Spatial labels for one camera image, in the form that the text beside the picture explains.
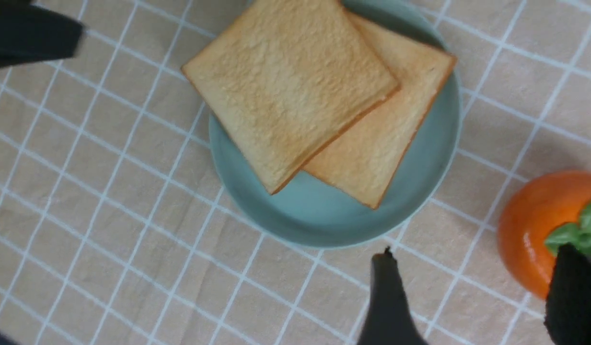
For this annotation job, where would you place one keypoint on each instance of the toast slice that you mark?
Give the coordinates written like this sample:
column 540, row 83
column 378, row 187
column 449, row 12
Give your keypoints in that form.
column 363, row 161
column 286, row 79

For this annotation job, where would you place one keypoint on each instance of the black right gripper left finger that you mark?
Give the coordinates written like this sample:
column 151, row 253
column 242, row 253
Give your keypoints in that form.
column 388, row 320

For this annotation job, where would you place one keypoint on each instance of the orange persimmon with green leaf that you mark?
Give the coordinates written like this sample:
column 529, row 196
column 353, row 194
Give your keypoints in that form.
column 549, row 211

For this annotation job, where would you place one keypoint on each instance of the orange checked tablecloth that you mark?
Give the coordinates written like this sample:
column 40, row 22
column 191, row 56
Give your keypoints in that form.
column 115, row 229

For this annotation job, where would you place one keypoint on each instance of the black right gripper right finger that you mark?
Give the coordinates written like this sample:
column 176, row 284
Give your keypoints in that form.
column 568, row 303

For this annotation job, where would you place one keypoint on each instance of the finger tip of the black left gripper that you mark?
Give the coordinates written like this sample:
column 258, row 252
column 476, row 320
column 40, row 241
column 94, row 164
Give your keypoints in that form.
column 32, row 34

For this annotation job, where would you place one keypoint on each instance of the light blue round plate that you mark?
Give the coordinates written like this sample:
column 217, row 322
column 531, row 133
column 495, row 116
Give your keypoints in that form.
column 310, row 212

